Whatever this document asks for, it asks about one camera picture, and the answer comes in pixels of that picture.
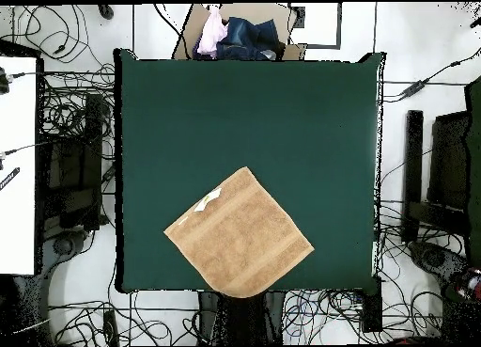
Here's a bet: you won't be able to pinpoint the tan terry towel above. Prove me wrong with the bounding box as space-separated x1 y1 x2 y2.
163 166 316 299

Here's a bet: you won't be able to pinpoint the black flat panel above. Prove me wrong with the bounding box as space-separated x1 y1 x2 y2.
427 110 473 213

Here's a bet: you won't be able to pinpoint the dark green table cloth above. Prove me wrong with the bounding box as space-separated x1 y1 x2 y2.
114 47 386 293

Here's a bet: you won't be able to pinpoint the blue jeans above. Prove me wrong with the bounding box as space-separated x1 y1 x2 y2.
193 16 287 61

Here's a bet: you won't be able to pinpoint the pink garment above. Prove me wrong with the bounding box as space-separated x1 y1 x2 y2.
196 6 229 56

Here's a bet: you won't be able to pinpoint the black equipment stand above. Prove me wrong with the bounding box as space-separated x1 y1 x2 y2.
39 92 105 233

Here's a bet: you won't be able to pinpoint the black upright bar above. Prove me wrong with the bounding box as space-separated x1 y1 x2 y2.
400 109 425 244

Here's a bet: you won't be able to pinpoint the brown cardboard box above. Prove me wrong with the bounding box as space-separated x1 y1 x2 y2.
172 2 307 61

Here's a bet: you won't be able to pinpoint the black box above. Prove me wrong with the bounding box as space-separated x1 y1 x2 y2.
361 277 384 334

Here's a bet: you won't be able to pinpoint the grey chair base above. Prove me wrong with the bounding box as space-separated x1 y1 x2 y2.
37 229 95 288

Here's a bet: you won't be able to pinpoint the black power strip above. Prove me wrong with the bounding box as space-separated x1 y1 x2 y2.
101 308 120 347

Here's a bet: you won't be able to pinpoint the black chair base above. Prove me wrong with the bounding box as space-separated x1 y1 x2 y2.
408 240 473 288

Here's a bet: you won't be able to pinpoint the white desk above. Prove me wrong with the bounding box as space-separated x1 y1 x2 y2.
0 55 39 276

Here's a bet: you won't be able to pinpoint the black label strip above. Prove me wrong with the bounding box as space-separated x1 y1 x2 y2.
0 166 21 192

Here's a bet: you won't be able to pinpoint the dark green draped cloth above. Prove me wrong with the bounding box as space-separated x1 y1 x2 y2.
444 74 481 305

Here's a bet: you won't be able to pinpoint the black cable with adapter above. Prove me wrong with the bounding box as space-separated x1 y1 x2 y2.
382 47 481 103

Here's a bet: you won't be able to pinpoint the black cable tangle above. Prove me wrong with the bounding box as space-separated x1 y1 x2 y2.
0 4 116 75

